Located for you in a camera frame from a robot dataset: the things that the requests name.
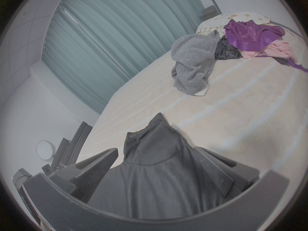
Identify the grey bedside table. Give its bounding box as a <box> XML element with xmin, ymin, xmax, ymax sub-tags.
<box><xmin>199</xmin><ymin>5</ymin><xmax>218</xmax><ymax>21</ymax></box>

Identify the grey knit garment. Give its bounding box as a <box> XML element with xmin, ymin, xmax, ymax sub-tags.
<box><xmin>171</xmin><ymin>30</ymin><xmax>220</xmax><ymax>96</ymax></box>

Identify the pink garment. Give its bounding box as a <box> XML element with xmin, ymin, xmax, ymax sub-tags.
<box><xmin>241</xmin><ymin>40</ymin><xmax>297</xmax><ymax>62</ymax></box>

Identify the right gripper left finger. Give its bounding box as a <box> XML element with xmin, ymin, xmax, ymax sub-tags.
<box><xmin>49</xmin><ymin>148</ymin><xmax>119</xmax><ymax>203</ymax></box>

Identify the bed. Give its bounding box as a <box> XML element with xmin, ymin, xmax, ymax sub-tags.
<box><xmin>77</xmin><ymin>0</ymin><xmax>308</xmax><ymax>201</ymax></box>

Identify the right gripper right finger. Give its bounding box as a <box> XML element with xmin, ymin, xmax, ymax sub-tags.
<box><xmin>194</xmin><ymin>146</ymin><xmax>261</xmax><ymax>199</ymax></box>

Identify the black satin garment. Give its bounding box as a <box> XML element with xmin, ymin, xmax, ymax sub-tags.
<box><xmin>214</xmin><ymin>36</ymin><xmax>242</xmax><ymax>61</ymax></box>

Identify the blue-green curtain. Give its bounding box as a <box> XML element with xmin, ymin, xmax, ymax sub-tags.
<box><xmin>41</xmin><ymin>0</ymin><xmax>205</xmax><ymax>115</ymax></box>

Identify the white printed pillow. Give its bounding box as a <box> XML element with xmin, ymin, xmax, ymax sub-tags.
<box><xmin>195</xmin><ymin>12</ymin><xmax>271</xmax><ymax>34</ymax></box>

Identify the small black garment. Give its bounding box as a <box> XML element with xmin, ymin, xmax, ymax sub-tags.
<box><xmin>274</xmin><ymin>56</ymin><xmax>292</xmax><ymax>67</ymax></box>

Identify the black chest of drawers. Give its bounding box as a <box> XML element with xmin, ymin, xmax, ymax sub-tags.
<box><xmin>51</xmin><ymin>121</ymin><xmax>93</xmax><ymax>170</ymax></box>

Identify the purple satin garment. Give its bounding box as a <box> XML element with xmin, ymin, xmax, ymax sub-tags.
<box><xmin>224</xmin><ymin>19</ymin><xmax>308</xmax><ymax>73</ymax></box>

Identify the black T-shirt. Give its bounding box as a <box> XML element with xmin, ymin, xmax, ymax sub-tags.
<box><xmin>87</xmin><ymin>113</ymin><xmax>232</xmax><ymax>220</ymax></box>

